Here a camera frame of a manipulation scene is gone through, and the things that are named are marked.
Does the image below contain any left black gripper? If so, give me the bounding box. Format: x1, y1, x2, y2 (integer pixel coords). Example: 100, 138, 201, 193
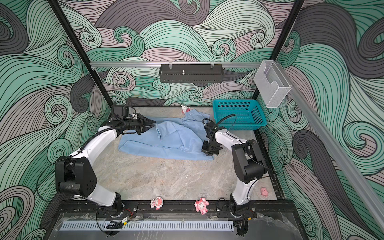
123, 113, 156, 135

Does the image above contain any light blue long sleeve shirt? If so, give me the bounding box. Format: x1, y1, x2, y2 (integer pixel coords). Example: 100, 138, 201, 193
118, 110, 214, 161

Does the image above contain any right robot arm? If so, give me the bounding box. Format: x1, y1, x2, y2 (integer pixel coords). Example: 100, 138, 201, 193
202, 114, 272, 217

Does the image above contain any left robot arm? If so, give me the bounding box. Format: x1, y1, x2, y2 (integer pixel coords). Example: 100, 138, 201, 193
55, 105, 156, 216

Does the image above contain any teal plastic basket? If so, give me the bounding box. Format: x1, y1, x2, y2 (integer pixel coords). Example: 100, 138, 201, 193
213, 100, 267, 131

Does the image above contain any pink pig plush toy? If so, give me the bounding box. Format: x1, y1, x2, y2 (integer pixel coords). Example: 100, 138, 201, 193
194, 198, 209, 215

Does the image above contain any small pink floor toy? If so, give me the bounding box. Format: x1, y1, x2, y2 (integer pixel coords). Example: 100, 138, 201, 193
260, 188, 269, 197

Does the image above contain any pink white plush toy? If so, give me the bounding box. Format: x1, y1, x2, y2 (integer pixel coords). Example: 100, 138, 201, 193
150, 197, 164, 210

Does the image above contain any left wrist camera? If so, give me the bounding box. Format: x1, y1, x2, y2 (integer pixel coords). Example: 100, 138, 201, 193
113, 105, 129, 119

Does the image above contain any aluminium back wall rail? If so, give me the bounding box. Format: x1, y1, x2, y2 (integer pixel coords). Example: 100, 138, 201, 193
90, 61, 261, 69

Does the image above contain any aluminium wall rail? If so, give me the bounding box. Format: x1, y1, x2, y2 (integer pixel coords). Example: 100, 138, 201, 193
90, 61, 261, 69
275, 63, 384, 230

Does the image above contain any black perforated wall tray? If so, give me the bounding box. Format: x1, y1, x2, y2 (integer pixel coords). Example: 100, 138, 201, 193
159, 64, 224, 85

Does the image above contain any clear acrylic wall box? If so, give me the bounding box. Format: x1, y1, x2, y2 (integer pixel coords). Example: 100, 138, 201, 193
254, 60, 292, 109

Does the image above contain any black front mounting rail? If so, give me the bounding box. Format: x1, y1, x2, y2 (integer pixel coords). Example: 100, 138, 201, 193
57, 200, 296, 218

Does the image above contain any white slotted cable duct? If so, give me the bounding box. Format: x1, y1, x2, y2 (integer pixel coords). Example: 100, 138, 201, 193
59, 220, 235, 232

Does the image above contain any aluminium right wall rail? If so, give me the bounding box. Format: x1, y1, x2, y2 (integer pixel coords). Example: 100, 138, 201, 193
275, 63, 384, 230

